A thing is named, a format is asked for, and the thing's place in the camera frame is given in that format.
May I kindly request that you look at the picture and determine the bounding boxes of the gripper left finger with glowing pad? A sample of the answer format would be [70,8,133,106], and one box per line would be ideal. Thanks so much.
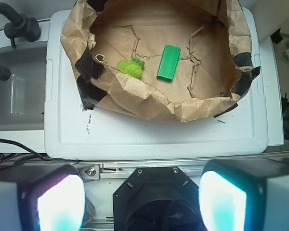
[0,164,85,231]

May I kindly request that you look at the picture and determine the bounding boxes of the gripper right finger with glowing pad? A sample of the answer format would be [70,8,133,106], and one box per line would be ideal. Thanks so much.
[199,158,289,231]

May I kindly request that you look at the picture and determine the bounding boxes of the green fuzzy plush animal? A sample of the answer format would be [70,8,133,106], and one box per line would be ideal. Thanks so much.
[116,57,145,79]

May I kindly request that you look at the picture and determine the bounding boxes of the white plastic container lid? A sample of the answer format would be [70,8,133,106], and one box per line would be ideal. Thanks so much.
[44,10,268,161]

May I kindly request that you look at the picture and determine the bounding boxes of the crumpled brown paper bag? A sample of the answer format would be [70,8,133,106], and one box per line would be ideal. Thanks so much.
[60,0,260,122]

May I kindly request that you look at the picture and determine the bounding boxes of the green rectangular block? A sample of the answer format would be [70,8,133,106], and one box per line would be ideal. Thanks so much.
[157,44,181,82]

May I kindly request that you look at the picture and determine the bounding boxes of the black faucet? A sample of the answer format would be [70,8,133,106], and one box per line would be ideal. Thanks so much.
[0,2,41,48]

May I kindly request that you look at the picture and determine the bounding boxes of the black cable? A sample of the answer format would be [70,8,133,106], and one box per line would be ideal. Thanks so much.
[0,136,75,167]

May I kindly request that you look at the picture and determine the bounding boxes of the black octagonal mount plate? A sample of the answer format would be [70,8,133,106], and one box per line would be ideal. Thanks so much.
[113,167,206,231]

